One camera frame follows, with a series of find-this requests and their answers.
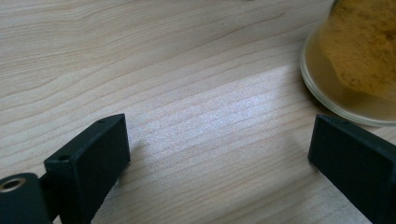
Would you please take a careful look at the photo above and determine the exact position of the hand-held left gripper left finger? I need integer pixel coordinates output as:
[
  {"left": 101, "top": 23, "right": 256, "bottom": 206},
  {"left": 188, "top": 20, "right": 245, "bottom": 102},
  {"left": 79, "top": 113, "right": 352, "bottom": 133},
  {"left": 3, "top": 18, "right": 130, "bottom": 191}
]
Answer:
[{"left": 44, "top": 113, "right": 131, "bottom": 224}]

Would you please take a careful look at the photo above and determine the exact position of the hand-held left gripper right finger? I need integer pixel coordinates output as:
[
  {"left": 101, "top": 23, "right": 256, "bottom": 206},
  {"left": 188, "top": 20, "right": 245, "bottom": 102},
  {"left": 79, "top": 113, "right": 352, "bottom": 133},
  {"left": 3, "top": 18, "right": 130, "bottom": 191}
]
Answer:
[{"left": 307, "top": 114, "right": 396, "bottom": 224}]

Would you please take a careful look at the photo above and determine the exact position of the glass jar of orange powder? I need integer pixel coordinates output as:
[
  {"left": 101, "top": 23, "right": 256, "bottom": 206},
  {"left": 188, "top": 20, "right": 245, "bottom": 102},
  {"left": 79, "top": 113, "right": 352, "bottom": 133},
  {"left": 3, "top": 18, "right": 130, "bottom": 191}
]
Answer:
[{"left": 299, "top": 0, "right": 396, "bottom": 128}]

